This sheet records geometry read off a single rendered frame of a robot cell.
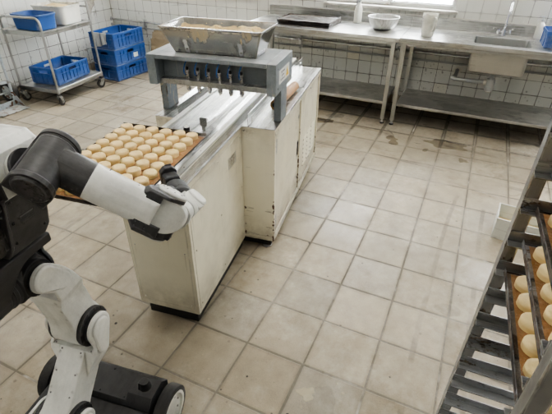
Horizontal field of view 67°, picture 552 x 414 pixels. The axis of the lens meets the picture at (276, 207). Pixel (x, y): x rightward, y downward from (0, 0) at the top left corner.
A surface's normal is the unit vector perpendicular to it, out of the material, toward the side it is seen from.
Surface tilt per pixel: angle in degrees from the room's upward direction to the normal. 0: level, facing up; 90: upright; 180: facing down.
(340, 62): 90
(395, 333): 0
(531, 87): 90
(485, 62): 91
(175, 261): 90
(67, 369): 48
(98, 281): 0
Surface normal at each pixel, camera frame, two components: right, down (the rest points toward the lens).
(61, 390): -0.20, -0.18
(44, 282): 0.96, 0.16
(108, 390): 0.01, -0.84
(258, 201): -0.28, 0.53
